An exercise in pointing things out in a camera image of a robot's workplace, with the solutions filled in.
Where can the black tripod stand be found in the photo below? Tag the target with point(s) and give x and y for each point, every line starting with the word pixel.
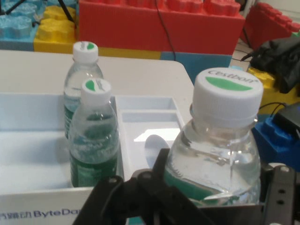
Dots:
pixel 66 10

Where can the black crumpled bag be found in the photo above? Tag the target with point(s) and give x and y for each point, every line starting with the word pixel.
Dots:
pixel 279 58

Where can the white open cardboard box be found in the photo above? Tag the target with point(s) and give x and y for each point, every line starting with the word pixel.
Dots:
pixel 28 152

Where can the large red foam block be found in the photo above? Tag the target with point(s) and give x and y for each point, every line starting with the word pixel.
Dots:
pixel 140 28

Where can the dark blue foam block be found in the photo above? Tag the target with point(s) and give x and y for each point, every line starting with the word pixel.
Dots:
pixel 199 63

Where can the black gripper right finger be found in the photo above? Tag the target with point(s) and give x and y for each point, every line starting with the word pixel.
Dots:
pixel 283 199

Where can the red studded foam block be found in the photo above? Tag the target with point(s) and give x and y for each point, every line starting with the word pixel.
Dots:
pixel 267 25

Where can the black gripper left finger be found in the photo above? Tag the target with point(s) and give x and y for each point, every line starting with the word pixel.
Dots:
pixel 140 201

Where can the water bottle green label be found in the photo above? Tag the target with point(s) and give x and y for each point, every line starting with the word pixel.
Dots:
pixel 222 152
pixel 93 145
pixel 82 75

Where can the flat yellow foam block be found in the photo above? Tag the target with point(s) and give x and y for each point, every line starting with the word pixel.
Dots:
pixel 131 53

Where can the black electronic device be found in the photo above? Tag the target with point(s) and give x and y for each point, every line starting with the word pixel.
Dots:
pixel 289 119

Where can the royal blue studded block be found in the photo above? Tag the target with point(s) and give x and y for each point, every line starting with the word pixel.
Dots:
pixel 269 140

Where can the yellow studded foam block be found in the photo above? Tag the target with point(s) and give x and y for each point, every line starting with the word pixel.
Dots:
pixel 274 93

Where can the light blue foam block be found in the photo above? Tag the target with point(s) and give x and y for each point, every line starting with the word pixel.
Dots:
pixel 14 25

